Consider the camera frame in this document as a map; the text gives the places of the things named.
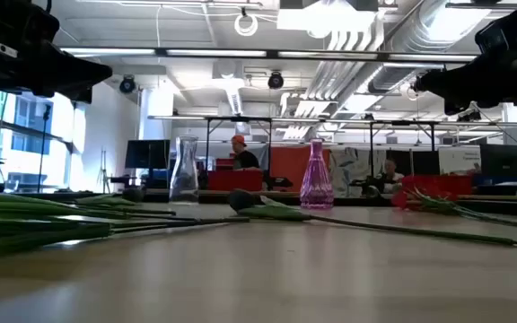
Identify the overhead light bar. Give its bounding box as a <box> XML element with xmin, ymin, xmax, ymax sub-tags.
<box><xmin>59</xmin><ymin>47</ymin><xmax>479</xmax><ymax>63</ymax></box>

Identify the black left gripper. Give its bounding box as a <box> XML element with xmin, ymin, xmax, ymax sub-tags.
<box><xmin>0</xmin><ymin>0</ymin><xmax>114</xmax><ymax>104</ymax></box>

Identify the black light stand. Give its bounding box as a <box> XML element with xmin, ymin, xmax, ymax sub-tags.
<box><xmin>37</xmin><ymin>103</ymin><xmax>52</xmax><ymax>194</ymax></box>

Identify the black ceiling camera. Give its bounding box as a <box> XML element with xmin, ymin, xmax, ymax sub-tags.
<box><xmin>118</xmin><ymin>74</ymin><xmax>137</xmax><ymax>95</ymax></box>
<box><xmin>267</xmin><ymin>70</ymin><xmax>285</xmax><ymax>91</ymax></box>
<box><xmin>457</xmin><ymin>107</ymin><xmax>483</xmax><ymax>123</ymax></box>

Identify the silver ventilation duct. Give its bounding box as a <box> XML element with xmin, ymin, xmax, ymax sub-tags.
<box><xmin>368</xmin><ymin>0</ymin><xmax>493</xmax><ymax>95</ymax></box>

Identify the black metal frame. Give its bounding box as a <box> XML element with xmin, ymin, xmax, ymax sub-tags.
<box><xmin>148</xmin><ymin>114</ymin><xmax>442</xmax><ymax>180</ymax></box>

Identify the white sign board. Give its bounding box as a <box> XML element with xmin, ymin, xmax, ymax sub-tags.
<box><xmin>437</xmin><ymin>145</ymin><xmax>482</xmax><ymax>176</ymax></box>

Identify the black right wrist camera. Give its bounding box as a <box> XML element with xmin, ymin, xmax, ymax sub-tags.
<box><xmin>474</xmin><ymin>9</ymin><xmax>517</xmax><ymax>56</ymax></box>

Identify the purple glass vase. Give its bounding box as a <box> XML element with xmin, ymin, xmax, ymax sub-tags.
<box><xmin>299</xmin><ymin>137</ymin><xmax>335</xmax><ymax>210</ymax></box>

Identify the clear glass vase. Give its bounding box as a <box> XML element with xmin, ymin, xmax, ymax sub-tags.
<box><xmin>169</xmin><ymin>135</ymin><xmax>200</xmax><ymax>203</ymax></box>

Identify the floral patterned board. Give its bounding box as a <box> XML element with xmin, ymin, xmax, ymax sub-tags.
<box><xmin>329</xmin><ymin>147</ymin><xmax>388</xmax><ymax>198</ymax></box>

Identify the orange partition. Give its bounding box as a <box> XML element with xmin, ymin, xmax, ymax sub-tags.
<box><xmin>270</xmin><ymin>145</ymin><xmax>331</xmax><ymax>192</ymax></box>

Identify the white cable coil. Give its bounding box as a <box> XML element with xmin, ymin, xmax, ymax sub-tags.
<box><xmin>233</xmin><ymin>13</ymin><xmax>259</xmax><ymax>38</ymax></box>

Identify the large red bin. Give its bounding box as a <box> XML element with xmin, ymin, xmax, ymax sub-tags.
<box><xmin>207</xmin><ymin>169</ymin><xmax>264</xmax><ymax>193</ymax></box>
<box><xmin>401</xmin><ymin>174</ymin><xmax>473</xmax><ymax>196</ymax></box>

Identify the tripod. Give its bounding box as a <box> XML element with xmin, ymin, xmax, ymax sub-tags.
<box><xmin>98</xmin><ymin>149</ymin><xmax>112</xmax><ymax>194</ymax></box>

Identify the black monitor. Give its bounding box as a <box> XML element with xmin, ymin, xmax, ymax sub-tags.
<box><xmin>125</xmin><ymin>139</ymin><xmax>171</xmax><ymax>170</ymax></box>
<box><xmin>479</xmin><ymin>143</ymin><xmax>517</xmax><ymax>179</ymax></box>

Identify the person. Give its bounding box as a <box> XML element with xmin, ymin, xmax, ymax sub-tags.
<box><xmin>377</xmin><ymin>157</ymin><xmax>406</xmax><ymax>195</ymax></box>
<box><xmin>230</xmin><ymin>134</ymin><xmax>262</xmax><ymax>171</ymax></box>

